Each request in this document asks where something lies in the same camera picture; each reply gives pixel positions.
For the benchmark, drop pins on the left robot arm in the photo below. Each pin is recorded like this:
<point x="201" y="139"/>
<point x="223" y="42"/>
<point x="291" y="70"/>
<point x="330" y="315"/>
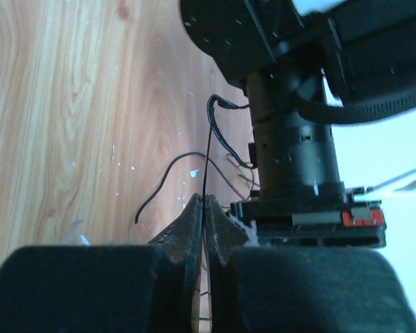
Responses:
<point x="302" y="74"/>

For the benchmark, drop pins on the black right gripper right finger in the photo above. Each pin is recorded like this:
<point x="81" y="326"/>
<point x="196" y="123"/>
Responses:
<point x="298" y="289"/>

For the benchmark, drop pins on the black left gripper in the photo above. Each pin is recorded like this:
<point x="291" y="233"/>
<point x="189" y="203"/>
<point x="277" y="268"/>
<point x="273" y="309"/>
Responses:
<point x="337" y="220"/>

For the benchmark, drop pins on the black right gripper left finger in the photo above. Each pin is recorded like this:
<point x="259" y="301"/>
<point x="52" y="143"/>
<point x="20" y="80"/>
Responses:
<point x="119" y="288"/>

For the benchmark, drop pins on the black zip tie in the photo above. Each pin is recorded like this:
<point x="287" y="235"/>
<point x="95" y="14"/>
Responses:
<point x="228" y="105"/>

